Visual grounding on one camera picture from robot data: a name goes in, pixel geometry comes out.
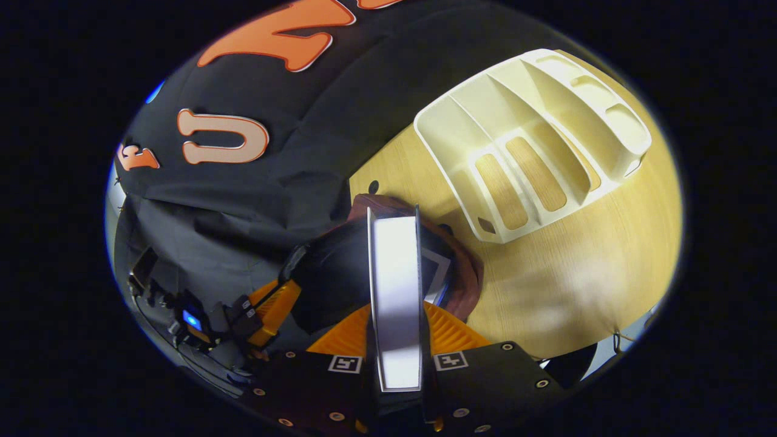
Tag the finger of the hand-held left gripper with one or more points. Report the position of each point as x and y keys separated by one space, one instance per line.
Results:
x=276 y=309

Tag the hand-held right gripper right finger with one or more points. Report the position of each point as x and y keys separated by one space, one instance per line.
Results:
x=485 y=388

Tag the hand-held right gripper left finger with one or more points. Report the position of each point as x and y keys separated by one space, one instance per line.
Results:
x=315 y=388

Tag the maroon schoolbag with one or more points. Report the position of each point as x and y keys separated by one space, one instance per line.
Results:
x=334 y=273

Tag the black portrait cover book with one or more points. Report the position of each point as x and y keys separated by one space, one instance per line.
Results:
x=394 y=303

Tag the white bookshelf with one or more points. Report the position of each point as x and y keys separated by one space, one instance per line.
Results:
x=461 y=139

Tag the black backdrop cloth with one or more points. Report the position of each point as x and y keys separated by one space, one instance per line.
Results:
x=243 y=200

